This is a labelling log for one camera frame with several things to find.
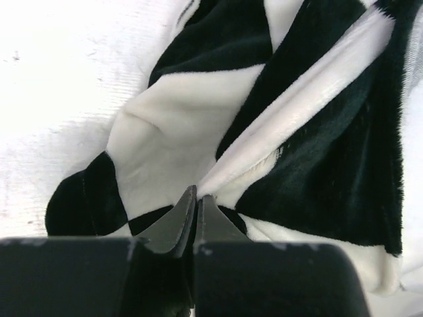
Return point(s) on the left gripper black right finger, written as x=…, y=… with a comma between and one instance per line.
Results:
x=216, y=275

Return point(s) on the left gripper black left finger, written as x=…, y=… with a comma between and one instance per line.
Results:
x=161, y=263

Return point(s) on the black white checkered pillowcase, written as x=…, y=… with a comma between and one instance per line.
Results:
x=288, y=113

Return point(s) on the white pillow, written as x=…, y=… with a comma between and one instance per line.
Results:
x=411, y=137

